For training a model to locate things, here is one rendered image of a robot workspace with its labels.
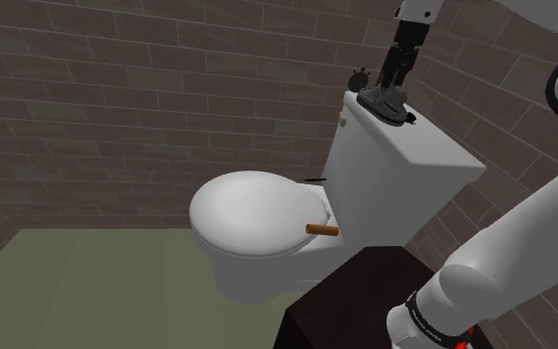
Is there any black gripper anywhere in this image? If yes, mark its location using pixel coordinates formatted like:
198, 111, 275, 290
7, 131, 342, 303
380, 18, 433, 91

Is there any grey lumpy figure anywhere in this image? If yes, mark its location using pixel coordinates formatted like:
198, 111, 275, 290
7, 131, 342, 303
355, 83, 417, 128

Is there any black alarm clock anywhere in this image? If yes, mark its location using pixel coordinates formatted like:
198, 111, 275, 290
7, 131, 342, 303
347, 67, 372, 93

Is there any brown cardboard tube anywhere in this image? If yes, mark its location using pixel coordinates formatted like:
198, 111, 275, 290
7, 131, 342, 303
305, 223, 341, 238

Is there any white toilet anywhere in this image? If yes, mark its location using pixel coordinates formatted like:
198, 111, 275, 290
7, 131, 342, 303
188, 88, 488, 306

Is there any dark robot stand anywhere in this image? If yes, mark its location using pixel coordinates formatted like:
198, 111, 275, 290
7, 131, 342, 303
272, 245, 496, 349

